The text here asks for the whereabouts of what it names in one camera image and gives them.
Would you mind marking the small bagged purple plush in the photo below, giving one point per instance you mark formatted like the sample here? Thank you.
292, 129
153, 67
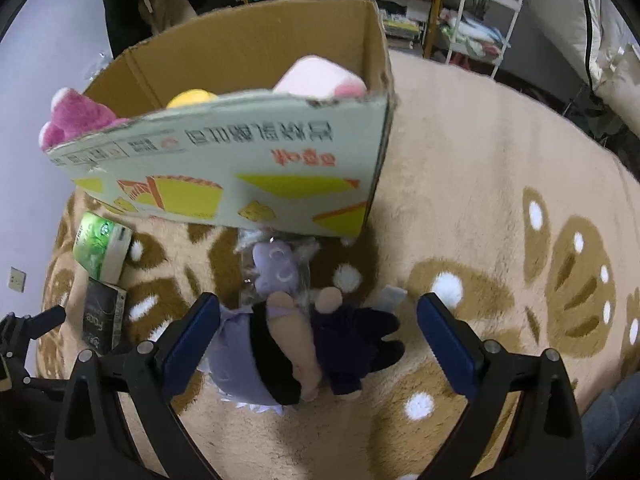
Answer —
275, 265

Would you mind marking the white trolley cart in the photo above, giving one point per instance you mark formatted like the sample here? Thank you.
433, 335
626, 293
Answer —
516, 7

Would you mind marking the pale pink plush toy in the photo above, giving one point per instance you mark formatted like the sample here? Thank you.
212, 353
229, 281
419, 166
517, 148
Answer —
315, 77

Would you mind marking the stack of papers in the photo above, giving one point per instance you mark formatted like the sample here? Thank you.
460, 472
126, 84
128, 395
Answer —
402, 22

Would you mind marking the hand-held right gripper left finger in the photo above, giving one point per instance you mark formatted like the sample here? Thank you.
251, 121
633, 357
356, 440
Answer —
192, 347

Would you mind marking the green tissue pack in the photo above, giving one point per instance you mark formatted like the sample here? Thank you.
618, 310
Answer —
95, 245

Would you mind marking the blue fleece garment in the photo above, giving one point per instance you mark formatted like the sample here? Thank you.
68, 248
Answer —
610, 425

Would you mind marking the black tissue pack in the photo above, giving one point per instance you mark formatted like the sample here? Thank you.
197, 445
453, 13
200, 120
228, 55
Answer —
102, 317

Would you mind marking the white mattress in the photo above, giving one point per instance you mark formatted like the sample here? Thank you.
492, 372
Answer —
605, 10

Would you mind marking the yellow wooden shelf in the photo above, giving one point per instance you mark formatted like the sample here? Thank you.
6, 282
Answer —
435, 10

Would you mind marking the yellow plush toy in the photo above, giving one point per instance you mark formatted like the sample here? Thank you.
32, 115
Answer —
192, 97

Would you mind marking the purple-haired plush doll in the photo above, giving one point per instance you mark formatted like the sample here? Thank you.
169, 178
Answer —
280, 360

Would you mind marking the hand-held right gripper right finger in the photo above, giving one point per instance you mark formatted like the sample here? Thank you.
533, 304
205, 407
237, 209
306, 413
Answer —
447, 347

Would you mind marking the black hanging garment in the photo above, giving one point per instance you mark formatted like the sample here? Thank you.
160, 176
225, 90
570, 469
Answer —
125, 20

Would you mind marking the beige patterned blanket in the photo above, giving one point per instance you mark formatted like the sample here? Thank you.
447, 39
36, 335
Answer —
475, 185

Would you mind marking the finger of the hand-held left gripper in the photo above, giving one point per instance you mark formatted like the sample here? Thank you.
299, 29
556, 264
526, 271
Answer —
30, 324

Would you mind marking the printed cardboard box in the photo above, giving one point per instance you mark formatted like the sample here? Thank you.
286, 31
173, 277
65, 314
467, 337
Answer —
225, 160

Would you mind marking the wall socket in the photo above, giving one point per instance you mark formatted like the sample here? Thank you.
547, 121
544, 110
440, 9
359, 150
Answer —
16, 280

